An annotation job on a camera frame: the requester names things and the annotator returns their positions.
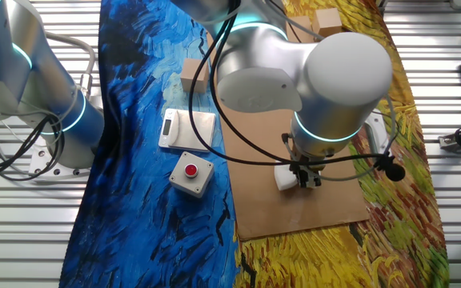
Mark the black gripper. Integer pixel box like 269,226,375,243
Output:
288,154,326,189

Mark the white sponge block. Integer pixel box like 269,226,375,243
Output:
273,162,299,192

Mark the brown cardboard sheet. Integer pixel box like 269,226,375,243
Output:
207,15,371,242

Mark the silver kitchen scale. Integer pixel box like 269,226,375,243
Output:
158,107,218,153

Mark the grey box red button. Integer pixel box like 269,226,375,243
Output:
168,150,215,199

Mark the wooden block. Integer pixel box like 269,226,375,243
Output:
180,58,210,94
312,7,343,38

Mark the blue yellow painted tablecloth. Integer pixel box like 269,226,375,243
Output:
58,0,451,288

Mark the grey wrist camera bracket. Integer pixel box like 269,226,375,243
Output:
364,111,390,155

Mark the black round cable connector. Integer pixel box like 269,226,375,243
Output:
382,162,407,183

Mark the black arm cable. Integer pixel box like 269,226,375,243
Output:
187,0,391,167

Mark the thick grey base cable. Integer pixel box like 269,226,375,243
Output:
46,31,98,101

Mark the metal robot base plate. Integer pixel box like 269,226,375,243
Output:
28,134,91,179

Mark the black base cable bundle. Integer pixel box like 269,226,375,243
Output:
0,115,64,183

